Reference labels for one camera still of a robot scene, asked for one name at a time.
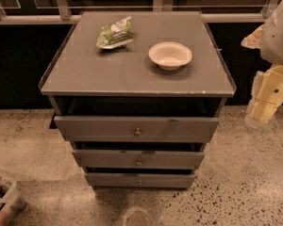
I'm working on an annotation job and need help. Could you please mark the grey bottom drawer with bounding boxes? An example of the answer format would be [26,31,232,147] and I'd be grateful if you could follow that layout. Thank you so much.
[85,173,194,188]

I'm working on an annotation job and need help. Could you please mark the grey drawer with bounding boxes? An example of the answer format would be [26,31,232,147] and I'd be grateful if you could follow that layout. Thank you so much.
[85,173,194,188]
[54,116,219,142]
[73,150,204,170]

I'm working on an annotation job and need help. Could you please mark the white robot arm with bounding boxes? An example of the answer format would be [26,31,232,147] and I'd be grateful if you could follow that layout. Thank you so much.
[241,0,283,128]

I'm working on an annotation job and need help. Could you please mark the grey drawer cabinet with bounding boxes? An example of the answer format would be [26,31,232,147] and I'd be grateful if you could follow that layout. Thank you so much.
[40,11,235,175]

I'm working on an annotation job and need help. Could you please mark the grey middle drawer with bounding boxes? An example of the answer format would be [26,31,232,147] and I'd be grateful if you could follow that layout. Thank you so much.
[73,150,204,170]

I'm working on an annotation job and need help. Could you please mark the grey top drawer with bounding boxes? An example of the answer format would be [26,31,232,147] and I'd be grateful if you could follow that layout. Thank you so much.
[54,116,219,142]

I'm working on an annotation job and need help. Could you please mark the white paper bowl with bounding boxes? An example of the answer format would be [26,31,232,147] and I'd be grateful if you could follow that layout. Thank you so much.
[148,41,192,71]

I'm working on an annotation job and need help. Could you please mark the green white snack bag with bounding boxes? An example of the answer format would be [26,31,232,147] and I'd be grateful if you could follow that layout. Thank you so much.
[96,16,133,49]

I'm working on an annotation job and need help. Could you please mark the metal railing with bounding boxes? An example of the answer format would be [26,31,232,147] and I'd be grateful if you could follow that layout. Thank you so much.
[0,0,281,24]

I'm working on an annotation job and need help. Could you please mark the clear plastic storage bin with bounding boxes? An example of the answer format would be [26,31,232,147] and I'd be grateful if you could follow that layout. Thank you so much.
[0,172,25,226]

